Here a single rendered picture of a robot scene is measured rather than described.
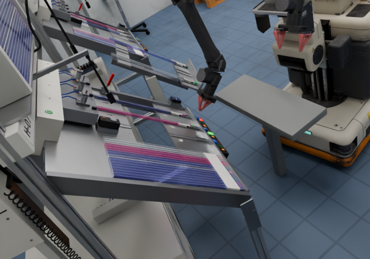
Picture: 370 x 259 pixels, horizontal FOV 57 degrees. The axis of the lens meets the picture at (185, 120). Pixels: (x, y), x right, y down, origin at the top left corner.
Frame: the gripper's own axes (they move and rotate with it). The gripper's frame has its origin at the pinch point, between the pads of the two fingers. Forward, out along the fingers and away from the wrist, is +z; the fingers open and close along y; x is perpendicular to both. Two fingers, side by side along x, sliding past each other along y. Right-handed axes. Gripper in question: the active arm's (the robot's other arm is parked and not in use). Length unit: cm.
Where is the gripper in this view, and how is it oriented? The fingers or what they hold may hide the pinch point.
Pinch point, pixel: (200, 109)
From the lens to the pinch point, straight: 171.0
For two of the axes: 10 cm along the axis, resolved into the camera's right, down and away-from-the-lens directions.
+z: -3.9, 8.6, 3.4
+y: 3.3, 4.8, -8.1
